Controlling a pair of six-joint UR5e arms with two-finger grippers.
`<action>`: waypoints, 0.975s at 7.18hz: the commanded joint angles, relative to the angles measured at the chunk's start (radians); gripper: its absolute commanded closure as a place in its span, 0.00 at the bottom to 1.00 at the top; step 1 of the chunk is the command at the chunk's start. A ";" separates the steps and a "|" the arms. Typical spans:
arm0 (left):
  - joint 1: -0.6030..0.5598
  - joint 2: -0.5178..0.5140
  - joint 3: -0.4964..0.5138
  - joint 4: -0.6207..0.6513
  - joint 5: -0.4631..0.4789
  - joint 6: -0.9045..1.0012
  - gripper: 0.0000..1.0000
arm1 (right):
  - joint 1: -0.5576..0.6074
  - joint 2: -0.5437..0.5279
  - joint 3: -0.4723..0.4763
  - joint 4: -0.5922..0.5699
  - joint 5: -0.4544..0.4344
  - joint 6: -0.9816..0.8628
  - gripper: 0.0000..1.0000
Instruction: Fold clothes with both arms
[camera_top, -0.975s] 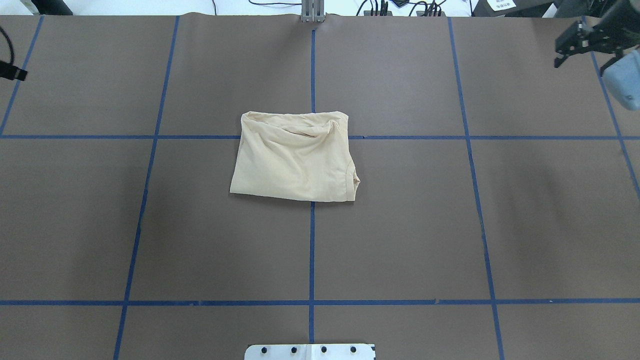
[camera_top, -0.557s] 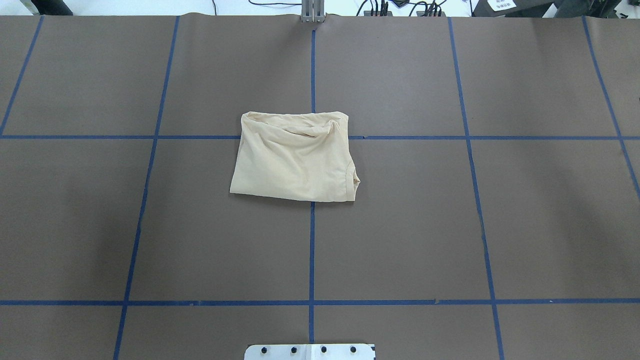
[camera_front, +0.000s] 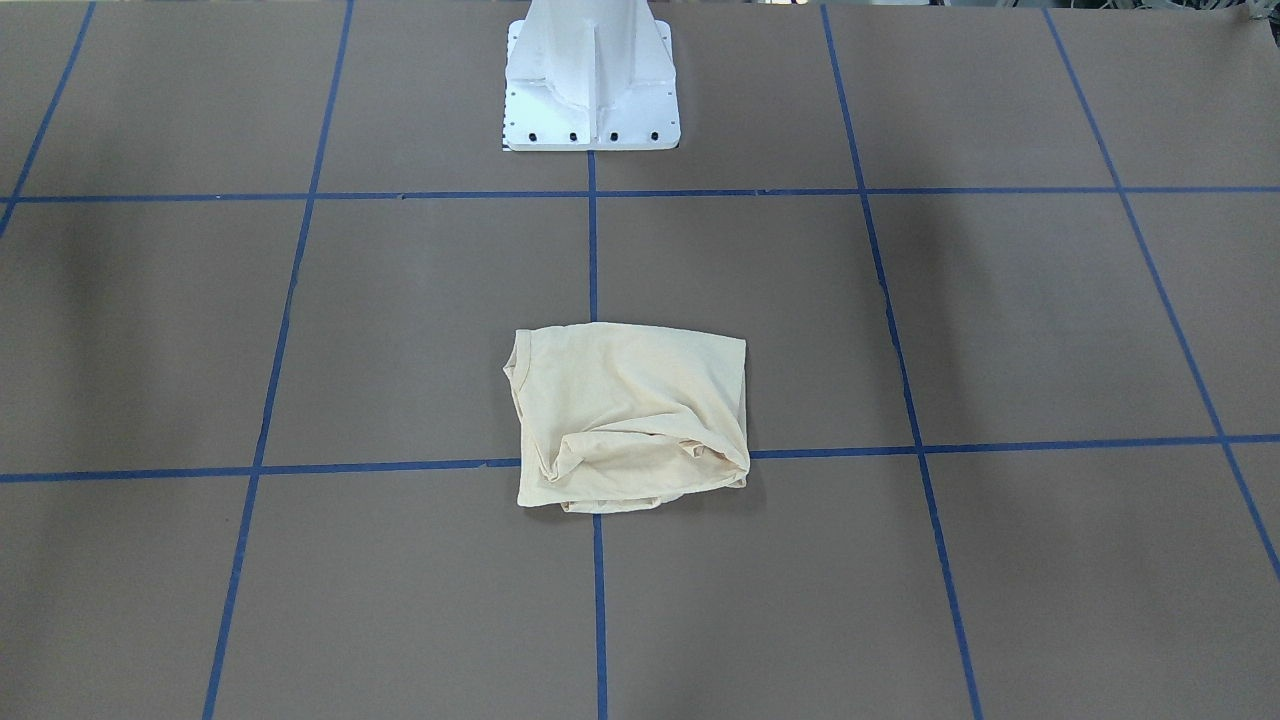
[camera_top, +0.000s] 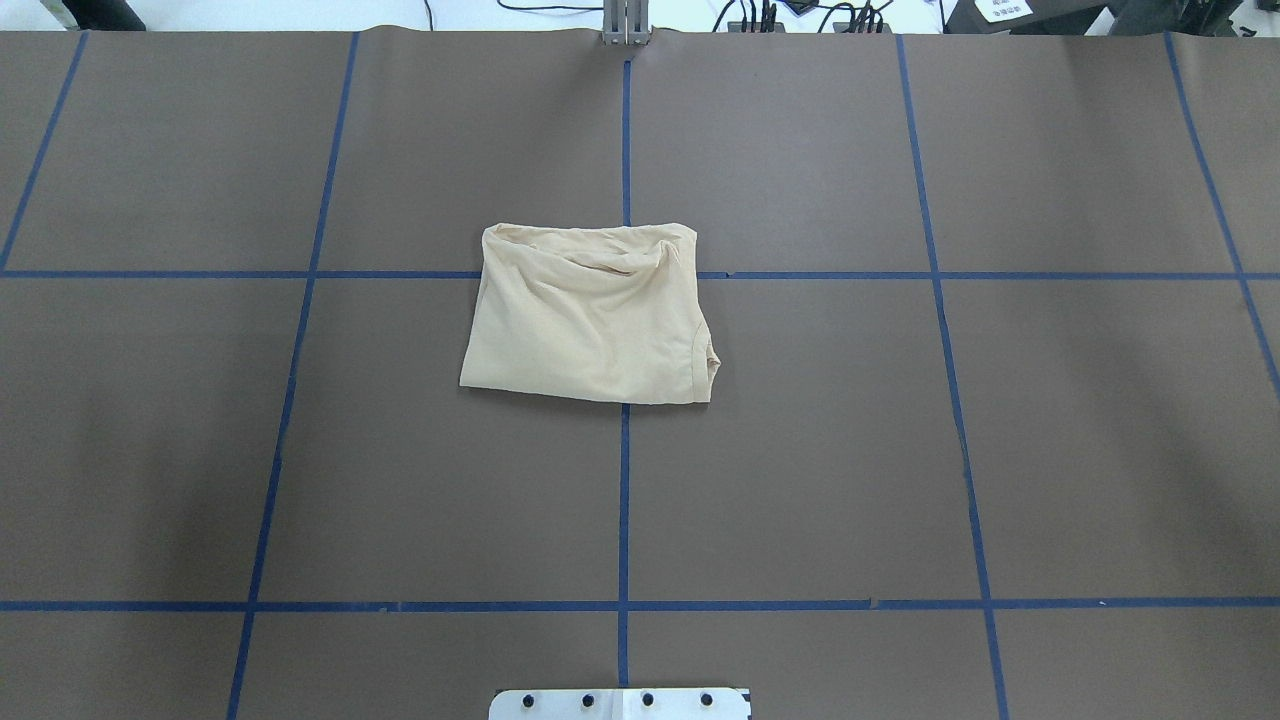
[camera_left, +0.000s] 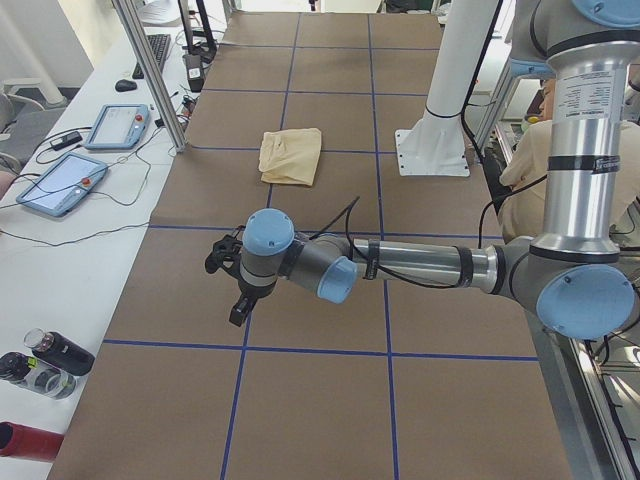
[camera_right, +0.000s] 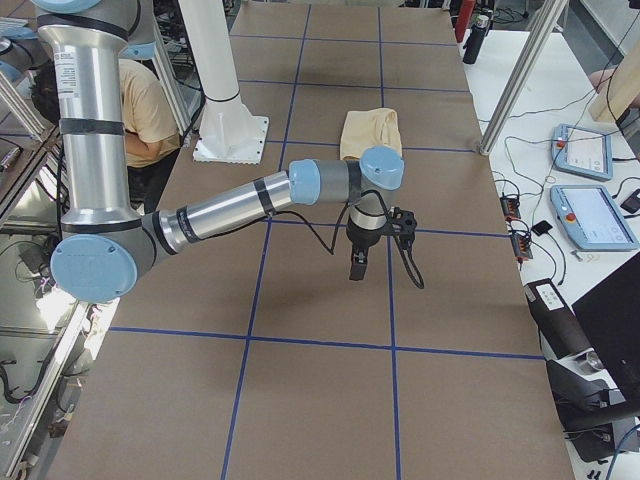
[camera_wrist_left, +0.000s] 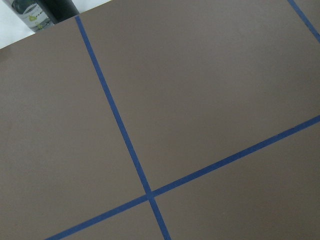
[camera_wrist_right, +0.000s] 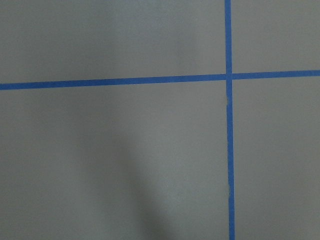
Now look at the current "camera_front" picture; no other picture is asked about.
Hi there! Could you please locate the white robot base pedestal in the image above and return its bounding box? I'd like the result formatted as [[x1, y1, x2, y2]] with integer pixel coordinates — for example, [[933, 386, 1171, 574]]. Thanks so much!
[[502, 1, 682, 152]]

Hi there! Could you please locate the cream long-sleeve printed shirt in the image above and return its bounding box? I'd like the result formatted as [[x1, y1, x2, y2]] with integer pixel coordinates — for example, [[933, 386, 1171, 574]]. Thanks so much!
[[503, 322, 751, 515]]

